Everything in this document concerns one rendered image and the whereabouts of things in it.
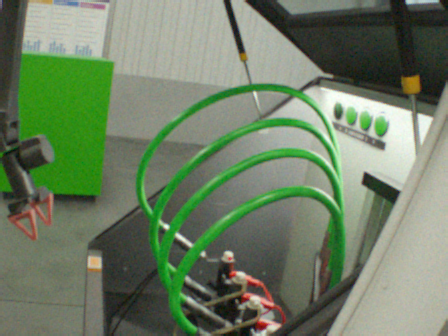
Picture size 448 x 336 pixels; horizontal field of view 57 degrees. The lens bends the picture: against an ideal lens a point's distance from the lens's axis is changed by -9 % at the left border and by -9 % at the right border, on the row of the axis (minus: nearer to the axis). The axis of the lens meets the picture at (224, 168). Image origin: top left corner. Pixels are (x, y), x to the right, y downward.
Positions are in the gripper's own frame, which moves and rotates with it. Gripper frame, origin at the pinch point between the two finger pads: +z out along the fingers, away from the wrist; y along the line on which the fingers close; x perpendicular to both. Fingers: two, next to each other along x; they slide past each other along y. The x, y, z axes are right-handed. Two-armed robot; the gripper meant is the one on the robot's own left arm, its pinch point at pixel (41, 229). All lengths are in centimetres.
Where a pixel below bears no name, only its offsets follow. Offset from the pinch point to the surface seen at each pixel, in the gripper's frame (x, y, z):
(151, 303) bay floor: -18.1, 3.2, 27.9
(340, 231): -62, -42, 2
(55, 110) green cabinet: 98, 268, -32
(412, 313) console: -64, -62, 3
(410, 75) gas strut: -73, -49, -16
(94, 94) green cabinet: 63, 281, -32
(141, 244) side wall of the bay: -20.5, 7.4, 13.2
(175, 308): -40, -47, 3
